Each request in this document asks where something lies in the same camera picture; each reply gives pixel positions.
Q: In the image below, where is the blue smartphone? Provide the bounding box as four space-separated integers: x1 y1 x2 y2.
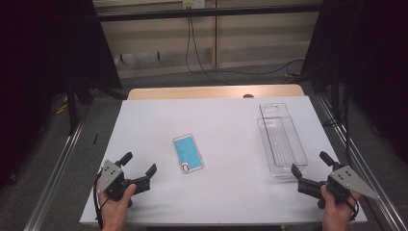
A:
172 133 205 175

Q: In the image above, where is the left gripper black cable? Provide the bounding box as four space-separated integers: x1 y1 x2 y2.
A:
92 174 111 231

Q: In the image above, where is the thin black floor cable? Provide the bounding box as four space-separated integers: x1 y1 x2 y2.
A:
321 90 354 159

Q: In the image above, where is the clear plastic container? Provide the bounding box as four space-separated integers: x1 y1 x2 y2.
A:
257 102 309 179

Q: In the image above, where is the black curtain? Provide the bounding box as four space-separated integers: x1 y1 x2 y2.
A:
0 0 123 191
301 0 408 166

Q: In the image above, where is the black horizontal bar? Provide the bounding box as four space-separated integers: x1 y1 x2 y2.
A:
95 4 323 23

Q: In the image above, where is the white table cover board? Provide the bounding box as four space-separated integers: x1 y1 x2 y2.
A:
79 95 369 225

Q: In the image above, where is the metal floor rail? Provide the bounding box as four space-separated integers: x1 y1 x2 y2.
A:
317 93 408 231
23 116 87 231

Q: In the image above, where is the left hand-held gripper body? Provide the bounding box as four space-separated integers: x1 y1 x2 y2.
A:
96 159 152 208

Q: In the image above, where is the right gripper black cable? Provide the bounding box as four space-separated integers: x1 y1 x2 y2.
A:
345 194 360 221

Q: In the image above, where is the black metal stand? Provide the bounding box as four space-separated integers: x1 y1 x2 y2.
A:
65 78 94 136
331 62 342 120

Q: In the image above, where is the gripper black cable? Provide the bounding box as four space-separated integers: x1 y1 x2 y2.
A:
345 194 360 221
92 174 111 231

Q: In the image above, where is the wooden table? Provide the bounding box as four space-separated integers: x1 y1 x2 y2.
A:
127 84 305 101

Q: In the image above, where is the white wall socket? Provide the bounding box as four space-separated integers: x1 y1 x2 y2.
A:
182 0 206 10

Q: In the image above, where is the person's left hand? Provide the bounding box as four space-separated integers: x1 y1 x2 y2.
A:
97 184 138 231

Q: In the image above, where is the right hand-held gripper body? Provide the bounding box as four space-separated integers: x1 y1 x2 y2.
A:
297 163 381 210

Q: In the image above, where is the black hanging wall cable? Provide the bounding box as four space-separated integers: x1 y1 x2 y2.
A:
185 16 233 87

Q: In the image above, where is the person's right hand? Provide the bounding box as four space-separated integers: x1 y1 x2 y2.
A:
320 185 363 231

